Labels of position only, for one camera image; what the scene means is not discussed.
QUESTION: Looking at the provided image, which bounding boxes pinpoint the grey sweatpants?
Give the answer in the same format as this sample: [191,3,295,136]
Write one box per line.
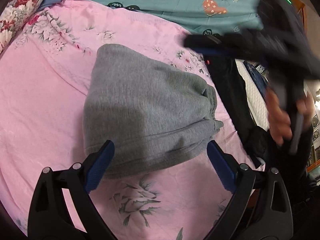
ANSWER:
[83,44,223,179]

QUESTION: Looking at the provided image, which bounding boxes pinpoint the person's right hand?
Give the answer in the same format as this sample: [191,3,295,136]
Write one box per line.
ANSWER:
[264,87,315,147]

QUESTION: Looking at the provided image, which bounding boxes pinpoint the black folded garment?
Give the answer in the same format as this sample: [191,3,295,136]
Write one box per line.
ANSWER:
[204,55,268,168]

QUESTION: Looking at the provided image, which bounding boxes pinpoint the dark blue jeans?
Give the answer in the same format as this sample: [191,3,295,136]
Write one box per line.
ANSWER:
[243,61,268,100]

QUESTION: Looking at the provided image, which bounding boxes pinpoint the white textured cloth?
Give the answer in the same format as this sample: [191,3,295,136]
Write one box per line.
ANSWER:
[235,60,269,131]

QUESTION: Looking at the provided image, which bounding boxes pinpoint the pink floral bed sheet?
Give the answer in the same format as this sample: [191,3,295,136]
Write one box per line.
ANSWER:
[0,0,266,240]

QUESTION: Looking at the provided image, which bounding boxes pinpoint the red rose floral quilt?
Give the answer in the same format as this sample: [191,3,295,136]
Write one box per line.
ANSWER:
[1,0,43,51]

